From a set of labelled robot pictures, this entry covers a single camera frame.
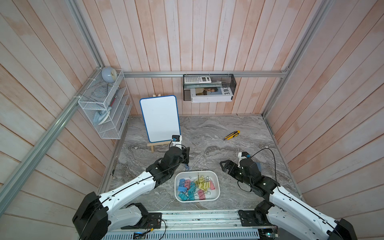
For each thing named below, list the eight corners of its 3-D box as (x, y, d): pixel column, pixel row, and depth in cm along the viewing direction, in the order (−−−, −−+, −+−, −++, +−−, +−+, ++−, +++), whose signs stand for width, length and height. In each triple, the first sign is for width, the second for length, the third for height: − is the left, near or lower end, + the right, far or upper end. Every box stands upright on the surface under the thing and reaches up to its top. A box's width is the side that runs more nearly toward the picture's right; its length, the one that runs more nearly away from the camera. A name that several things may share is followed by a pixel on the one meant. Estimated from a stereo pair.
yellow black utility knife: (225, 142, 107) (226, 140, 105) (222, 138, 109) (223, 137, 107) (240, 134, 111) (241, 132, 110) (237, 131, 113) (238, 129, 112)
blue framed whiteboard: (152, 149, 102) (139, 114, 75) (151, 135, 110) (139, 98, 83) (181, 145, 105) (178, 109, 78) (178, 131, 113) (175, 94, 86)
